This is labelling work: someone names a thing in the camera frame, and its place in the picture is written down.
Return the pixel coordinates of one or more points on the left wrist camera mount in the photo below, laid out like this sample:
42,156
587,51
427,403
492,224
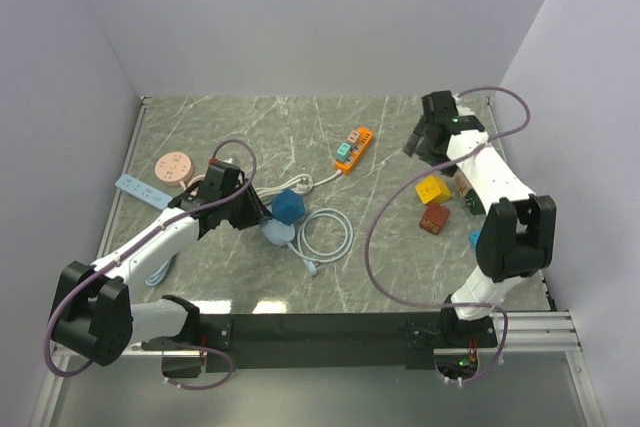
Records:
222,164

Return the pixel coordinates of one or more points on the pink round socket base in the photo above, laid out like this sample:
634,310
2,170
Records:
174,169

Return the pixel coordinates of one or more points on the red-brown cube socket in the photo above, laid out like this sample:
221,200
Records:
434,218

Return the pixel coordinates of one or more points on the peach cube socket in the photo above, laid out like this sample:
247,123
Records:
462,184

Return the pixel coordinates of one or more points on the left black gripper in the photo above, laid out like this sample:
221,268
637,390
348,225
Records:
256,212

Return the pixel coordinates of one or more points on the blue cube socket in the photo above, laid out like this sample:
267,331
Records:
287,207

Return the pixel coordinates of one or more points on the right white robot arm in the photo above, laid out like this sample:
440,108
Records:
517,238

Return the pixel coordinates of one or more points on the bright blue plug adapter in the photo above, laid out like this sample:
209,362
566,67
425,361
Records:
474,239

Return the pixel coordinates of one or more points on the yellow cube socket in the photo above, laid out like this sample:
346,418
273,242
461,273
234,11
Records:
432,190

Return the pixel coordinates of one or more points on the orange power strip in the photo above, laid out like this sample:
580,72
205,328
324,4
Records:
357,152

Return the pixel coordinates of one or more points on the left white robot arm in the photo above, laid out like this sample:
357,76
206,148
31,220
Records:
92,313

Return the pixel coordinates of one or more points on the pink plug adapter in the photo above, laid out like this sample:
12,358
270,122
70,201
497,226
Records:
353,138

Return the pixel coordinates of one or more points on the light blue power strip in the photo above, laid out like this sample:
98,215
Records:
143,192

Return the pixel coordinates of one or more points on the black base beam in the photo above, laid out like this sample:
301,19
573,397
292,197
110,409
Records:
409,339

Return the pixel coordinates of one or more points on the teal plug adapter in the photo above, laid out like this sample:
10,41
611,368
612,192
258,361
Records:
343,152

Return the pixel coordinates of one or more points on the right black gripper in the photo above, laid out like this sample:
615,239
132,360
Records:
414,140

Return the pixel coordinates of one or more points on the dark green cube socket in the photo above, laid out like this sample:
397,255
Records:
474,206

